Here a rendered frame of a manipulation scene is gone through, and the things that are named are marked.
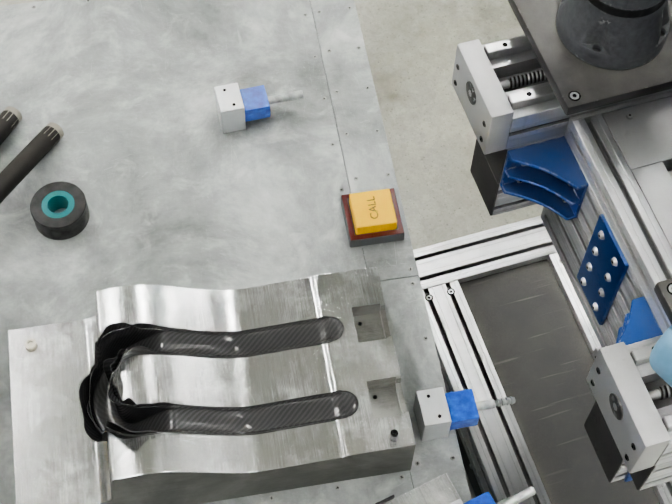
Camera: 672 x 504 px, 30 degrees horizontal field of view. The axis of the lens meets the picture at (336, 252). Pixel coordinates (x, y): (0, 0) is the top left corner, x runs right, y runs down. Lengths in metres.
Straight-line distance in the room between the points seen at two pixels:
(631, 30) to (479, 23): 1.46
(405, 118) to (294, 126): 1.03
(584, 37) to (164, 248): 0.66
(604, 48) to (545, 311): 0.86
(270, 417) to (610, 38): 0.66
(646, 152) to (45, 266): 0.86
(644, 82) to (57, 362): 0.86
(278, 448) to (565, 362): 0.96
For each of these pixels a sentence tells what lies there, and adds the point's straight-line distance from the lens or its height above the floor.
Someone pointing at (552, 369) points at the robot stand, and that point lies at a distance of 2.42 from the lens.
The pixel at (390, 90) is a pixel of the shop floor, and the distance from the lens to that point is 2.99.
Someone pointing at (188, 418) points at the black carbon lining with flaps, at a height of 0.91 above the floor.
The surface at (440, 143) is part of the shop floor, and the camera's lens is 2.90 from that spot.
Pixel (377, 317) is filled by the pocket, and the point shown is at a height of 0.86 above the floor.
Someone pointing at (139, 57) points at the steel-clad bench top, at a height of 0.80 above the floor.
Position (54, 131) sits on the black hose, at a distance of 1.93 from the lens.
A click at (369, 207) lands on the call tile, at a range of 1.81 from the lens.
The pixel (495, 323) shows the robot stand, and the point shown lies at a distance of 2.44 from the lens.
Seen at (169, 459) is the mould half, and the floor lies 0.93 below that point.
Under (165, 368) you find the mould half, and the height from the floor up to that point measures 0.93.
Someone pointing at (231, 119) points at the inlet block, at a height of 0.83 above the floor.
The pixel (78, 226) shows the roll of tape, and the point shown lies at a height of 0.82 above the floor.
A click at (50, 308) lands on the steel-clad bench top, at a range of 1.80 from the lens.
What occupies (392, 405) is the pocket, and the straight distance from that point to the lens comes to 1.64.
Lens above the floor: 2.36
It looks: 60 degrees down
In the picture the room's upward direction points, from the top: 2 degrees clockwise
